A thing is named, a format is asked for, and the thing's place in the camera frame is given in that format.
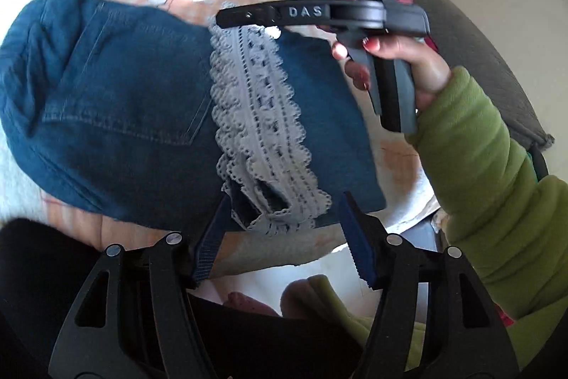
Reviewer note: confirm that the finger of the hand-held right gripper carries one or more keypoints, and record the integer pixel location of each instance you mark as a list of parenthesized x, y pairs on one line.
[(266, 15)]

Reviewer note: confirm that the person's left forearm green sleeve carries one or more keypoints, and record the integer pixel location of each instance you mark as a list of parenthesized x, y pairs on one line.
[(341, 308)]

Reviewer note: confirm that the person's black trousers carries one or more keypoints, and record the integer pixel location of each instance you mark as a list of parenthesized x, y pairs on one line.
[(53, 272)]

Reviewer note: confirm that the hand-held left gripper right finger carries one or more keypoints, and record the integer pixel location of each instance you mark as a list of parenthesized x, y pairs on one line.
[(357, 246)]

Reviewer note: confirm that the blue denim pants lace hem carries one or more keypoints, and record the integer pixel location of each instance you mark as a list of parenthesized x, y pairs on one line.
[(133, 103)]

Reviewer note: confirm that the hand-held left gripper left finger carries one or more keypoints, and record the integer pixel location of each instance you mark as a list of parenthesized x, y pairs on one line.
[(208, 241)]

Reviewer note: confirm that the grey padded headboard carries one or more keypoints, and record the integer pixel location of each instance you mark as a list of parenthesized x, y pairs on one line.
[(479, 50)]

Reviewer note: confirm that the person's right hand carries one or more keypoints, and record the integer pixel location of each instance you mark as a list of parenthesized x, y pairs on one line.
[(428, 70)]

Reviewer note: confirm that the person's right forearm green sleeve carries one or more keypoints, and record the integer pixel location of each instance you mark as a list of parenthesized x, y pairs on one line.
[(483, 192)]

